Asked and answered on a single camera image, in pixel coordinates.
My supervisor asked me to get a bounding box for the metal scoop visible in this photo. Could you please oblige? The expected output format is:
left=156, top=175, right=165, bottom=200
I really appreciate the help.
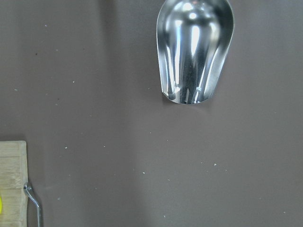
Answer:
left=156, top=0, right=234, bottom=105

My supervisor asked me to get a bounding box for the wooden cutting board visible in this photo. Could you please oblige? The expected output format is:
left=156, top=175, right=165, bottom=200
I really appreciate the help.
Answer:
left=0, top=141, right=28, bottom=227

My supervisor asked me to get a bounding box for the yellow lemon half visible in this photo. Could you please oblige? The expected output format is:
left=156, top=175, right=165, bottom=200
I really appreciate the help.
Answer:
left=0, top=197, right=3, bottom=214

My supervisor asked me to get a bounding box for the metal cutting board handle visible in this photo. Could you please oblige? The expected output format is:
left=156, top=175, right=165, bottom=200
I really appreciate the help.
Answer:
left=23, top=182, right=44, bottom=227

